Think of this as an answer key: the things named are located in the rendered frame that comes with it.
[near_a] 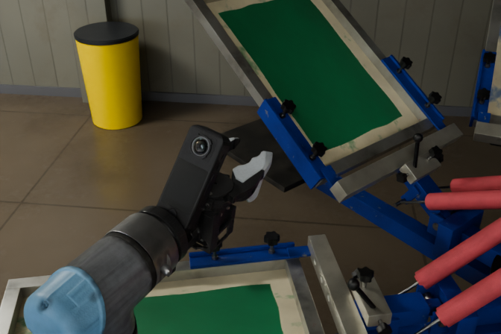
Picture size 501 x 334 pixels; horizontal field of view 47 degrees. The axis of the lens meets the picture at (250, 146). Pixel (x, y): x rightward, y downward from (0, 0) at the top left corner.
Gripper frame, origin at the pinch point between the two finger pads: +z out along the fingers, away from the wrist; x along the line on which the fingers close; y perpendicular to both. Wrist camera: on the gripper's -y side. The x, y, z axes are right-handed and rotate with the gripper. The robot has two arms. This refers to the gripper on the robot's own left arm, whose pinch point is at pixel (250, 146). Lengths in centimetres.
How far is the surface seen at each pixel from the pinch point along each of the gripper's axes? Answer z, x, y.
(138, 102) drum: 239, -220, 181
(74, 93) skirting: 247, -296, 206
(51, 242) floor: 101, -165, 192
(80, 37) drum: 214, -252, 131
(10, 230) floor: 97, -193, 196
